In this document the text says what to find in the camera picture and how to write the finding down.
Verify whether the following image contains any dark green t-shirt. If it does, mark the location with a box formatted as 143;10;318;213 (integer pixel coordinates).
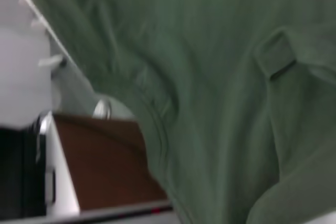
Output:
26;0;336;224

